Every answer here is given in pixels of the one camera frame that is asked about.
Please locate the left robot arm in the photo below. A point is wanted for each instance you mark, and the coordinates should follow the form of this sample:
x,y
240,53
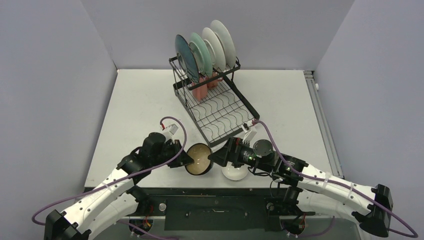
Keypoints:
x,y
118,195

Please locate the light green flower plate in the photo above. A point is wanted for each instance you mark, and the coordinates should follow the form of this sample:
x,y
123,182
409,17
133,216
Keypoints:
x,y
201,55

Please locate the white bowl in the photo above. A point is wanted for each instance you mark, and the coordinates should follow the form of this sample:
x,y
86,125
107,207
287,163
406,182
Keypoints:
x,y
235,173

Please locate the small orange mug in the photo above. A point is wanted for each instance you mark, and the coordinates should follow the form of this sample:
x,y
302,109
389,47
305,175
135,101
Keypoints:
x,y
213,84

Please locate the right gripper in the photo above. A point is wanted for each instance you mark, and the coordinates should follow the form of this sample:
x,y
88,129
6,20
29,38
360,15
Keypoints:
x,y
227,152

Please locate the black wire dish rack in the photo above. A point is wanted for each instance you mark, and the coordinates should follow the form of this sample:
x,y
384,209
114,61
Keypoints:
x,y
222,112

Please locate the large pink mug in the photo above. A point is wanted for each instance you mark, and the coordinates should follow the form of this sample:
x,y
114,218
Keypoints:
x,y
200,92

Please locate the aluminium rail right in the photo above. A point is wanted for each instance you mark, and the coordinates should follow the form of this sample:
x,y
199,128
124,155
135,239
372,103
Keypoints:
x,y
328,141

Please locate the white plate blue rim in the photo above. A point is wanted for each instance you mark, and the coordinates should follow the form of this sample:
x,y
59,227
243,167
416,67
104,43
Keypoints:
x,y
215,48

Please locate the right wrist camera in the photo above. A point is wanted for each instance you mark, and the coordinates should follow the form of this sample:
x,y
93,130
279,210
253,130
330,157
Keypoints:
x,y
249,131

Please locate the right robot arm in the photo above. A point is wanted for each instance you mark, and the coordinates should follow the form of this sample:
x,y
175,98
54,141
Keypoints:
x,y
311,189

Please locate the dark blue plate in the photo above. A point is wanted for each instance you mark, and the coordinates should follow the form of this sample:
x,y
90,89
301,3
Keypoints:
x,y
186,58

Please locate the brown black bowl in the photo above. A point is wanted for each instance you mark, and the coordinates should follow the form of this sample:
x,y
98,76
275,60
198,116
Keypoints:
x,y
199,152

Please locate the red teal plate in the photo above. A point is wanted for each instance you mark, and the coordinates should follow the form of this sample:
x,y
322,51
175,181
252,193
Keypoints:
x,y
227,43

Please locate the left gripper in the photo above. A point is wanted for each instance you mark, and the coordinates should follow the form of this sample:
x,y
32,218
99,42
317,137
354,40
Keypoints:
x,y
176,146

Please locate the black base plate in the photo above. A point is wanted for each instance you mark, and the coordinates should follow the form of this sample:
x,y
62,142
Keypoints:
x,y
217,209

